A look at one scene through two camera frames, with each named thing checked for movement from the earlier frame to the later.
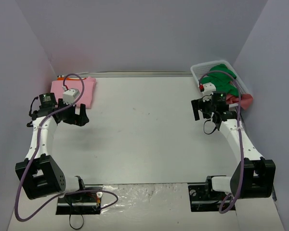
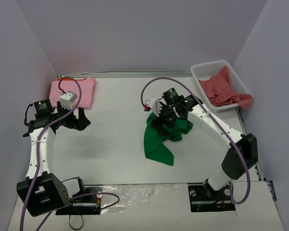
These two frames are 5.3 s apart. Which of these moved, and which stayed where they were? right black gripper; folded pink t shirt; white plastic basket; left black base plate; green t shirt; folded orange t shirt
Moved: green t shirt; right black gripper
Stayed: folded orange t shirt; left black base plate; white plastic basket; folded pink t shirt
